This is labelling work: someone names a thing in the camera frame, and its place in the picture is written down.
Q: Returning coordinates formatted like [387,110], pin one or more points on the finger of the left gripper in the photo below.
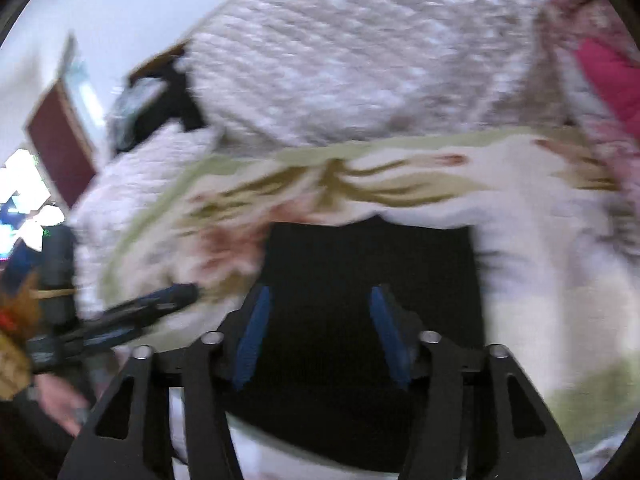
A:
[157,304]

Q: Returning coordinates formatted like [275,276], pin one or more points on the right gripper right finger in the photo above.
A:
[398,331]

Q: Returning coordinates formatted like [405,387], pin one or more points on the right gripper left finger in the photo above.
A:
[244,332]

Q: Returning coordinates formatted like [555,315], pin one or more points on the black pants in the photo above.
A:
[321,381]

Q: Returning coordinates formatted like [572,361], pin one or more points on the person's left hand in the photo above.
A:
[62,402]

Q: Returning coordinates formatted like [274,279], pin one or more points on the floral fleece blanket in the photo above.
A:
[548,266]

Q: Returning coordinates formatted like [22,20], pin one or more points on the dark clothes pile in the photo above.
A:
[150,99]

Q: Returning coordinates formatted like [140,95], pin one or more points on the dark red door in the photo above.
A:
[62,144]

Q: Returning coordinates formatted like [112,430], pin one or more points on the white quilted comforter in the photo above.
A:
[269,74]

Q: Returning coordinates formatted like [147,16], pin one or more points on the pink floral quilt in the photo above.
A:
[598,62]

